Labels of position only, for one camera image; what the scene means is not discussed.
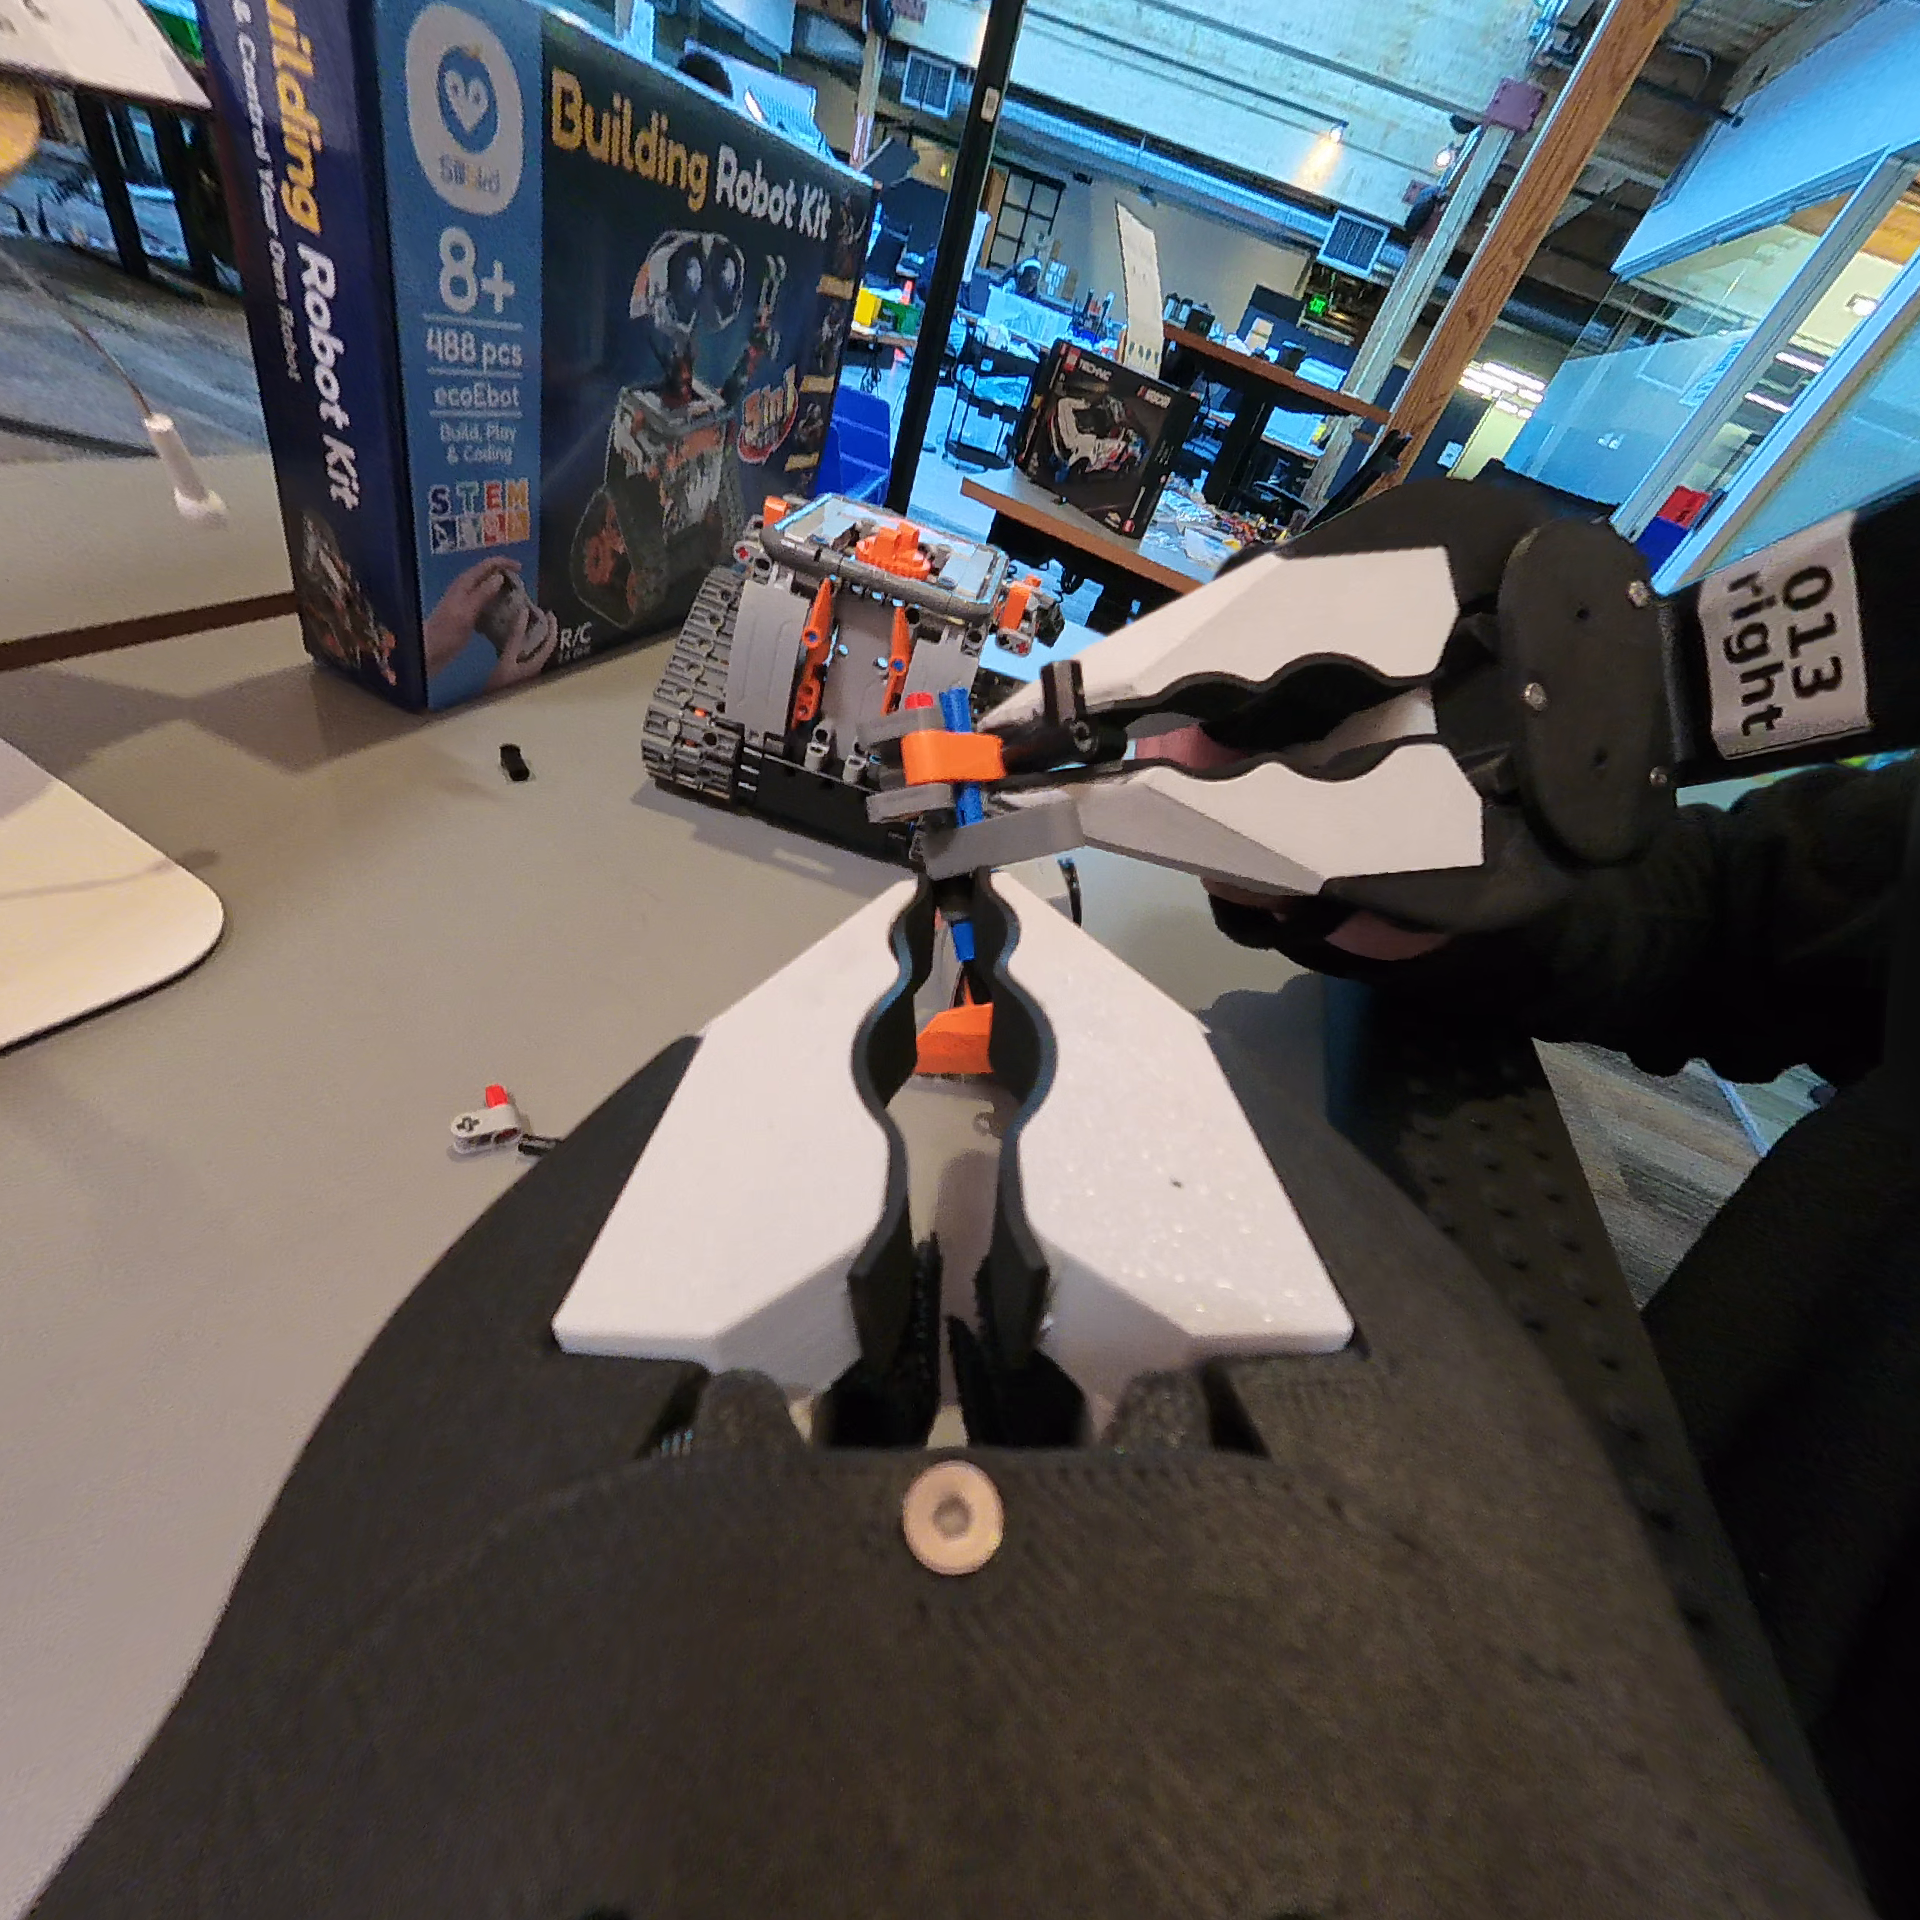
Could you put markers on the blue robot kit box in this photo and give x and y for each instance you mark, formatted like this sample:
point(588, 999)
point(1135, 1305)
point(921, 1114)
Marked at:
point(449, 377)

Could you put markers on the black toy car box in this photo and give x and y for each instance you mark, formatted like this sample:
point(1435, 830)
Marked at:
point(1103, 434)

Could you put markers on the small blue bin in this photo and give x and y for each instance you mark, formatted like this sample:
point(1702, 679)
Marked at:
point(862, 440)

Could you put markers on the tracked toy robot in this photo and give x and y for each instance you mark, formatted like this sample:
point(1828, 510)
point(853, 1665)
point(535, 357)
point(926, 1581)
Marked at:
point(778, 661)

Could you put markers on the wooden post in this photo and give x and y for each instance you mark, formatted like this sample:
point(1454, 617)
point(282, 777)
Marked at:
point(1512, 222)

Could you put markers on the black dimpled pad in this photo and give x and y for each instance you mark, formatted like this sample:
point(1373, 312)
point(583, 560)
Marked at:
point(1503, 1199)

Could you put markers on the person's right hand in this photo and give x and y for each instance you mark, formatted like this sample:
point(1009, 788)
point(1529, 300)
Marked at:
point(1373, 941)

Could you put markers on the wooden workbench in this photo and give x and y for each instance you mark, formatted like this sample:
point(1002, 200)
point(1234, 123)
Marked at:
point(1081, 516)

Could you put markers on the person's right forearm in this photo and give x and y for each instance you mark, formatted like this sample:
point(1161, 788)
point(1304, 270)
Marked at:
point(1722, 930)

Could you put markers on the white book stand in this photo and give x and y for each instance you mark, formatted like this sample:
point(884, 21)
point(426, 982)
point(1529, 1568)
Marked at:
point(91, 900)

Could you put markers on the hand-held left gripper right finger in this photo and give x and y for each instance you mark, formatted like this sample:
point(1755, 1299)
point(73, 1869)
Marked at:
point(1182, 1199)

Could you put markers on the grey connector with red pin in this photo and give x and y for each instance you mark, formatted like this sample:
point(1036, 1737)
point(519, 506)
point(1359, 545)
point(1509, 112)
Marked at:
point(487, 1116)

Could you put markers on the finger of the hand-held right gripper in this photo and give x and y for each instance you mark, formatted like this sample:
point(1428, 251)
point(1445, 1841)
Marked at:
point(1292, 617)
point(1318, 826)

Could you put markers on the black pole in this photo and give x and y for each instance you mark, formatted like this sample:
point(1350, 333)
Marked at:
point(955, 255)

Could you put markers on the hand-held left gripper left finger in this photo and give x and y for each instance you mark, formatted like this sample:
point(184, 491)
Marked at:
point(736, 1199)

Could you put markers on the grey orange toy arm assembly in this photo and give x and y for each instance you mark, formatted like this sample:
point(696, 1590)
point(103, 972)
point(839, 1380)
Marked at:
point(943, 758)

